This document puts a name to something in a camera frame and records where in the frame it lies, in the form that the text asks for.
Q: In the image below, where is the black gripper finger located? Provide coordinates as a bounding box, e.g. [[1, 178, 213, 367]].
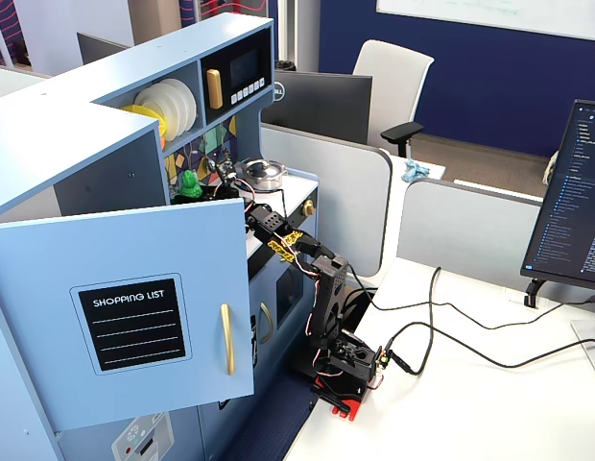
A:
[[174, 189, 220, 204]]

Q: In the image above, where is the steel toy pot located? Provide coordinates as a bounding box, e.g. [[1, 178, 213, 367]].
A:
[[249, 171, 286, 193]]

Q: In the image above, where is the white whiteboard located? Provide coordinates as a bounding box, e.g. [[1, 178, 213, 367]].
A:
[[376, 0, 595, 42]]

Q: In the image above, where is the gold cabinet door handle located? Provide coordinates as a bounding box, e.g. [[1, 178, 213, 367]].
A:
[[219, 303, 236, 376]]

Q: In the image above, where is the gold microwave handle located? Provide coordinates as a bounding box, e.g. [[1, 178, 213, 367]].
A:
[[205, 68, 225, 109]]

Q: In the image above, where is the black Dell monitor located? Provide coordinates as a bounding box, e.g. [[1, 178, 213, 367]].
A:
[[261, 70, 374, 145]]

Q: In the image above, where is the black monitor stand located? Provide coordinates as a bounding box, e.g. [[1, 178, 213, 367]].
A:
[[523, 277, 595, 308]]

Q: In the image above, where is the silver toy pot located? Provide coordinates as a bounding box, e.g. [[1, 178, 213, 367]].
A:
[[240, 158, 288, 181]]

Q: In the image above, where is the blue crumpled cloth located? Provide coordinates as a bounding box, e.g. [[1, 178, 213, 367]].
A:
[[400, 159, 431, 183]]

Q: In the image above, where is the black toy microwave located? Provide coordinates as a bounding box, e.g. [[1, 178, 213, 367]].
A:
[[200, 28, 274, 127]]

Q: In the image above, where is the silver monitor base plate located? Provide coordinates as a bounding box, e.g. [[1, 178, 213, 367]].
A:
[[570, 319, 595, 385]]

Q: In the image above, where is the gold dishwasher door handle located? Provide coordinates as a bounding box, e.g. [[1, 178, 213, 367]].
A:
[[258, 302, 274, 345]]

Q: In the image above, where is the blue oven door with window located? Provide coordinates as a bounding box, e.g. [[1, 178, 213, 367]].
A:
[[273, 261, 319, 340]]

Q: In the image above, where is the gray desk partition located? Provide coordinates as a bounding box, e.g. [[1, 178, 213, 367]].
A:
[[395, 178, 543, 289], [259, 122, 393, 279]]

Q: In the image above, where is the yellow toy starfruit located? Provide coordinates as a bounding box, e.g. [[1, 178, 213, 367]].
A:
[[118, 104, 167, 131]]

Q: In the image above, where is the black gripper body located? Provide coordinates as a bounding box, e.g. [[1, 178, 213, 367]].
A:
[[213, 176, 258, 213]]

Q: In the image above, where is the blue shopping list cabinet door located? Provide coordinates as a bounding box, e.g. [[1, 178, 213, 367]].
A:
[[0, 196, 256, 432]]

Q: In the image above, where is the blue toy kitchen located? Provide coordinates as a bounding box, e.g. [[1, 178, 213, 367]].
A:
[[0, 12, 322, 461]]

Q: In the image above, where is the blue fridge door with dispenser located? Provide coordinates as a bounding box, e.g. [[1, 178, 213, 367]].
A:
[[55, 405, 207, 461]]

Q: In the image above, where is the black monitor showing code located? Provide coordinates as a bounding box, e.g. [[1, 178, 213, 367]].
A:
[[520, 99, 595, 292]]

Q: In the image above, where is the white toy plate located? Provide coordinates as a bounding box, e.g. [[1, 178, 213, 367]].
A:
[[133, 85, 181, 142], [165, 78, 198, 131], [153, 81, 191, 136]]

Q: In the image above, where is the red arm base clamp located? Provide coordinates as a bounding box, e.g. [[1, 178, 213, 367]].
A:
[[310, 374, 383, 423]]

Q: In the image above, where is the black cable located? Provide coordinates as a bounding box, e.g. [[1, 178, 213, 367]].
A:
[[386, 322, 595, 376], [345, 263, 595, 332]]

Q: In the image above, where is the white office chair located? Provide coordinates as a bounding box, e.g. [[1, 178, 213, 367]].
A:
[[352, 38, 436, 158]]

